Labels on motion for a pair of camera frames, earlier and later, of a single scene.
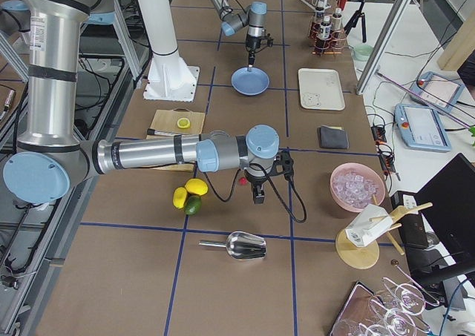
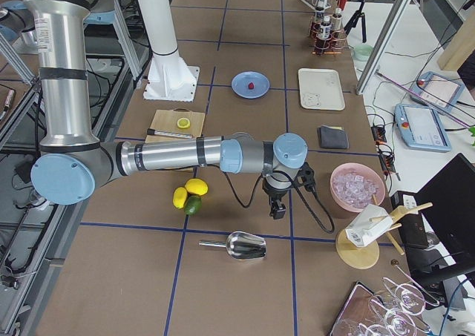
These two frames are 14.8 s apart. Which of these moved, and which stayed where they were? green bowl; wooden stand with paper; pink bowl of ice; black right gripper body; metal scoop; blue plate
Moved: black right gripper body; blue plate
Stayed: pink bowl of ice; metal scoop; green bowl; wooden stand with paper
